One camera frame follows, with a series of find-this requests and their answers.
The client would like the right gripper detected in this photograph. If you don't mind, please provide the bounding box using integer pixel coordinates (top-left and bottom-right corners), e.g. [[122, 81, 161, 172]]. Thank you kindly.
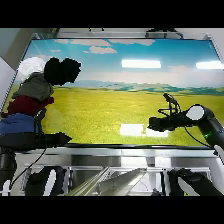
[[147, 115, 175, 133]]

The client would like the black garment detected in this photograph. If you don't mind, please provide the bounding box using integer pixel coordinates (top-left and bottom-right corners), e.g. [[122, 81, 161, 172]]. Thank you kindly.
[[43, 57, 82, 87]]

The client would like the olive grey garment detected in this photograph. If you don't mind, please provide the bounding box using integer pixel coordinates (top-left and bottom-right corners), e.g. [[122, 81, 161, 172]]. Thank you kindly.
[[11, 72, 55, 102]]

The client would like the red garment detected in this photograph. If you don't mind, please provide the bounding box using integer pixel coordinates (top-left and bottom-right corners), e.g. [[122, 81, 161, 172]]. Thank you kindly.
[[2, 95, 55, 118]]

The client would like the white garment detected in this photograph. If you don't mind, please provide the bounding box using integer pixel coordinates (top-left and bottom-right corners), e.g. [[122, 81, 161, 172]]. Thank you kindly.
[[15, 56, 48, 83]]

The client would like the blue garment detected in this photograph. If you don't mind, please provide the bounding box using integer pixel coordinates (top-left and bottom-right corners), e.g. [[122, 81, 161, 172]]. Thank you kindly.
[[0, 113, 42, 136]]

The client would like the black cable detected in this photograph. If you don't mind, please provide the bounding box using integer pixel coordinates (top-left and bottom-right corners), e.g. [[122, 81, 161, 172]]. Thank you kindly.
[[183, 126, 212, 148], [9, 147, 48, 189]]

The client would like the silver frame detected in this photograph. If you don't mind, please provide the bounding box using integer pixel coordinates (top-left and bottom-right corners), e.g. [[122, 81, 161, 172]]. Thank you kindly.
[[9, 145, 224, 197]]

